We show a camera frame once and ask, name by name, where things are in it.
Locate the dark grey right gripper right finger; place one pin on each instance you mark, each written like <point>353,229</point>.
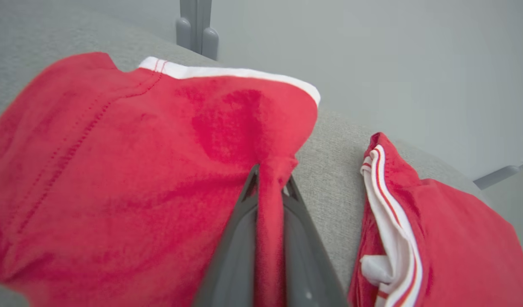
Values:
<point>306,264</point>

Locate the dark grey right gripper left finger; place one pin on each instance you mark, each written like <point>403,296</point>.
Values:
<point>236,264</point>

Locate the red basketball shorts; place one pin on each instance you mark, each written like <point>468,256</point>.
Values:
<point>138,170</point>

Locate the red Bulls jersey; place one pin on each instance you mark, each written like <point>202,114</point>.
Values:
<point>466,247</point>

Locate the grey partition base rail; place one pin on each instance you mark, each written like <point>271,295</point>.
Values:
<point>500,175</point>

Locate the grey partition post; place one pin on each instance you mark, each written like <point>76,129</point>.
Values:
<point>195,25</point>

